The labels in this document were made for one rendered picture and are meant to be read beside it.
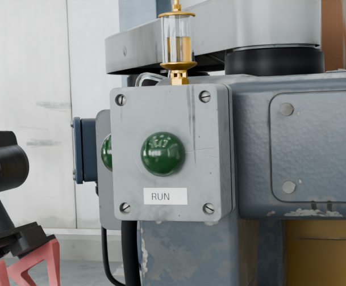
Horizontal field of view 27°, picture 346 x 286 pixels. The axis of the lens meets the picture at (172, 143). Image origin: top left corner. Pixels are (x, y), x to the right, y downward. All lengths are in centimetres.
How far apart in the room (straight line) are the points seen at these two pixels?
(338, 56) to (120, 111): 56
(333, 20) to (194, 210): 57
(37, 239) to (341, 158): 39
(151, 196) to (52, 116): 587
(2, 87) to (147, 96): 611
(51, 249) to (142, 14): 481
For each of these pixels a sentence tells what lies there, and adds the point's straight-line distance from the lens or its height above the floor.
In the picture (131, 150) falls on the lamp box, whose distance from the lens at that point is 48.
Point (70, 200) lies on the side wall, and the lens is 632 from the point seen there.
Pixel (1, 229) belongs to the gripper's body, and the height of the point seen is 120.
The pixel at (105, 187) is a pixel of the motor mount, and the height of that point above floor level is 121.
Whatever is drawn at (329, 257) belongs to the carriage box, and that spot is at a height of 114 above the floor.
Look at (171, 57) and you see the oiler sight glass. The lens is 54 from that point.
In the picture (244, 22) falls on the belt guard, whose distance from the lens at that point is 63.
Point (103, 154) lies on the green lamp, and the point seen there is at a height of 128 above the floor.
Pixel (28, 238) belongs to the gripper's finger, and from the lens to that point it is 77.
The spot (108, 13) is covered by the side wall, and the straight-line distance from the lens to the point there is 616.
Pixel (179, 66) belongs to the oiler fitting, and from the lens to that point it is 54.
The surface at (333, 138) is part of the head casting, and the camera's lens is 50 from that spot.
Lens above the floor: 132
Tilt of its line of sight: 3 degrees down
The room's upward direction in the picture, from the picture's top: 2 degrees counter-clockwise
